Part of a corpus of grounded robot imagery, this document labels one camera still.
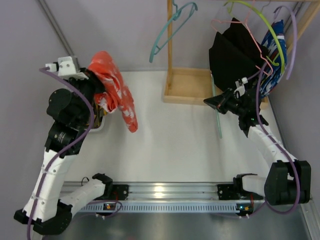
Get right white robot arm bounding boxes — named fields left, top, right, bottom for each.
left=203, top=88, right=311, bottom=206

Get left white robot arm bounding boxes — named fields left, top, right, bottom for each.
left=14, top=67, right=113, bottom=239

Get grey slotted cable duct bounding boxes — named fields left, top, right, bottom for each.
left=80, top=202, right=242, bottom=213

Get teal plastic hanger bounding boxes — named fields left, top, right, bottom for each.
left=149, top=0, right=198, bottom=63

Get wooden clothes rack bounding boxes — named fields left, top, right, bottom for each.
left=163, top=0, right=320, bottom=106

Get black trousers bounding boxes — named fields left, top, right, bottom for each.
left=209, top=18, right=268, bottom=92

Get blue patterned trousers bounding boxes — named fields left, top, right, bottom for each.
left=259, top=20, right=287, bottom=98

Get mint green hanger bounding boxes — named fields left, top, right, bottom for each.
left=210, top=71, right=223, bottom=140

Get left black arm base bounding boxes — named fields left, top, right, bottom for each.
left=98, top=184, right=129, bottom=201

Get pink hanger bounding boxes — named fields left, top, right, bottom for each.
left=210, top=11, right=273, bottom=73

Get red white trousers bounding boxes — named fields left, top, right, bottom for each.
left=88, top=51, right=138, bottom=133

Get white plastic basket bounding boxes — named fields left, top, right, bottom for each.
left=89, top=116, right=106, bottom=134

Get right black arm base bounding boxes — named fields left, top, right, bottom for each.
left=217, top=183, right=264, bottom=201

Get background purple cable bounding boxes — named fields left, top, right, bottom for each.
left=273, top=5, right=299, bottom=80

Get camouflage trousers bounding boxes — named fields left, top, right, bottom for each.
left=92, top=103, right=108, bottom=130

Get aluminium mounting rail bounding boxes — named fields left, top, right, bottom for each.
left=59, top=181, right=313, bottom=202

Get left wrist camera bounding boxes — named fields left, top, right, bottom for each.
left=45, top=55, right=89, bottom=80

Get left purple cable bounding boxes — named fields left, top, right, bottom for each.
left=26, top=66, right=123, bottom=240

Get lime green hanger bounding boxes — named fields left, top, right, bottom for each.
left=224, top=0, right=285, bottom=74

